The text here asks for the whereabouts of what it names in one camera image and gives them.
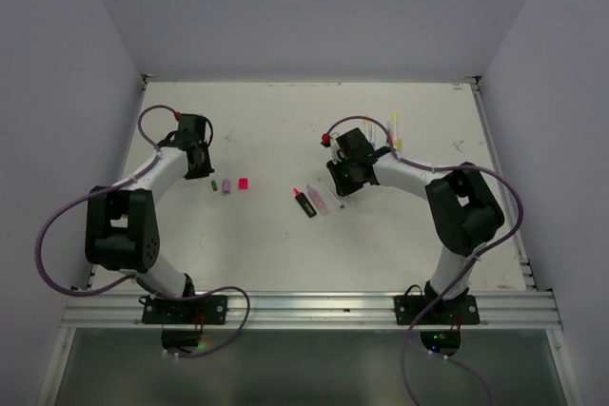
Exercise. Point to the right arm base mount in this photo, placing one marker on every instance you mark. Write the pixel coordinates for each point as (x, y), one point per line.
(435, 313)

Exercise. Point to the black pink highlighter body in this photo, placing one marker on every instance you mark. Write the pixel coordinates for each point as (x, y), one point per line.
(304, 203)

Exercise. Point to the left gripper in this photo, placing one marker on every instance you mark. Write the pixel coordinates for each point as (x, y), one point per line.
(206, 168)

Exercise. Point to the lilac highlighter body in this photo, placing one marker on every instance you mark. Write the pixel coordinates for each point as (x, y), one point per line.
(317, 200)

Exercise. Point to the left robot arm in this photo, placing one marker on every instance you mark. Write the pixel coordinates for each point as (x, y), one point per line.
(122, 232)

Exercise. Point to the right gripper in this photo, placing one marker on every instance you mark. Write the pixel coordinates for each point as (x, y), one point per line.
(343, 187)

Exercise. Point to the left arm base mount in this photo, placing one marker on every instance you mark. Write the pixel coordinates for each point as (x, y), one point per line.
(183, 322)

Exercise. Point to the aluminium front rail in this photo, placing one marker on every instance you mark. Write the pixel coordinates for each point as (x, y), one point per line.
(507, 310)

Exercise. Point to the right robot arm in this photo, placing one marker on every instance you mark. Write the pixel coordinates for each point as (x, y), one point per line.
(465, 212)

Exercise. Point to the lilac highlighter cap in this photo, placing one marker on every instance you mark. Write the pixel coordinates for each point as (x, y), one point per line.
(226, 187)

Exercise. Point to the yellow cap clear pen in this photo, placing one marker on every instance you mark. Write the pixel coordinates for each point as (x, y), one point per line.
(394, 128)

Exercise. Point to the white green marker body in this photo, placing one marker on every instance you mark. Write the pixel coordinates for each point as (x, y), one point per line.
(335, 199)

